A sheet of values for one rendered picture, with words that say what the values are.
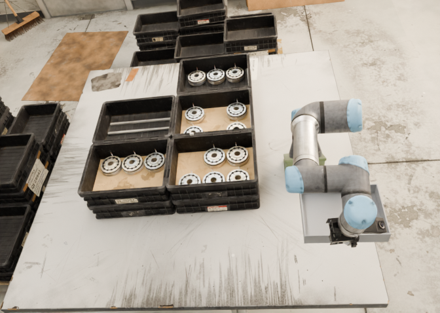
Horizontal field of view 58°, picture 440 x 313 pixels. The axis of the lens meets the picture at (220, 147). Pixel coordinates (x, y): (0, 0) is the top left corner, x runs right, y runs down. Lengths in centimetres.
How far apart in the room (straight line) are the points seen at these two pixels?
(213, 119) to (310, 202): 82
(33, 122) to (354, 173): 260
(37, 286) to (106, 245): 33
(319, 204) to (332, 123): 29
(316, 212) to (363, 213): 44
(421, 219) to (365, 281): 112
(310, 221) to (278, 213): 44
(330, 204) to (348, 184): 41
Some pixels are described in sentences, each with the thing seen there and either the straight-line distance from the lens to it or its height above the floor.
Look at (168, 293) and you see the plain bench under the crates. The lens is 176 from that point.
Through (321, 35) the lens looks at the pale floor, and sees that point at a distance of 407.
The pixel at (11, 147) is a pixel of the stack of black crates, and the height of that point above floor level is 49.
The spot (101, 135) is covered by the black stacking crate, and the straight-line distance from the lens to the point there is 213.
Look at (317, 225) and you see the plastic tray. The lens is 143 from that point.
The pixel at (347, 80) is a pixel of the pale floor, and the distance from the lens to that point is 356.
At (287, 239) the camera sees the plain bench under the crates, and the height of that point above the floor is 70.
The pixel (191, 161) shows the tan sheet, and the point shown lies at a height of 83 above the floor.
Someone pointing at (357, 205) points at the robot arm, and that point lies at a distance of 104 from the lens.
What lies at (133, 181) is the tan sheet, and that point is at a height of 83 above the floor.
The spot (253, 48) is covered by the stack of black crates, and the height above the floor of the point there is 50.
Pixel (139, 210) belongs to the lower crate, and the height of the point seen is 76.
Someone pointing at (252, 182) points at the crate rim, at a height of 93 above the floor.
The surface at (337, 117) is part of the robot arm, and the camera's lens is 141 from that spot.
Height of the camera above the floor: 230
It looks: 49 degrees down
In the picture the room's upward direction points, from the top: 11 degrees counter-clockwise
